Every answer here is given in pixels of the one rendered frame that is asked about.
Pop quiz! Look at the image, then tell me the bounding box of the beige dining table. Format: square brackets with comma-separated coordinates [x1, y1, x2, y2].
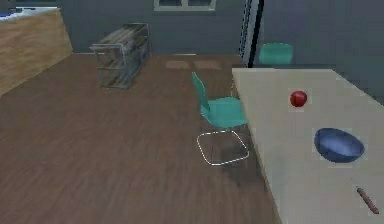
[231, 67, 384, 224]

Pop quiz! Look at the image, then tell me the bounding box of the wooden kitchen counter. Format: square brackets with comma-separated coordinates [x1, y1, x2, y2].
[0, 6, 74, 98]

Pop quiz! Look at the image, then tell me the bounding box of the grey metal shelf rack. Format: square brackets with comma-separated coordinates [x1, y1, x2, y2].
[89, 22, 151, 90]

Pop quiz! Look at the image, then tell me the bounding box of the red apple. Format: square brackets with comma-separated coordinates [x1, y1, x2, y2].
[289, 90, 309, 108]

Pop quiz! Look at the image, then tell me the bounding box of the grey framed window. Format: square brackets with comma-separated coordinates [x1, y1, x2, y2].
[153, 0, 217, 12]

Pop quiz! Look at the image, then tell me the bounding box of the blue bowl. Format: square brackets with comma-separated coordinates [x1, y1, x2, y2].
[313, 127, 366, 164]

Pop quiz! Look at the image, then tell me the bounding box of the brown pencil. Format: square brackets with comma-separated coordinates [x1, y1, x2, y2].
[356, 186, 380, 215]

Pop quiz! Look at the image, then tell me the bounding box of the teal chair with wire frame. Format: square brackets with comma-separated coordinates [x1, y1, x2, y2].
[190, 71, 251, 167]
[258, 42, 294, 66]

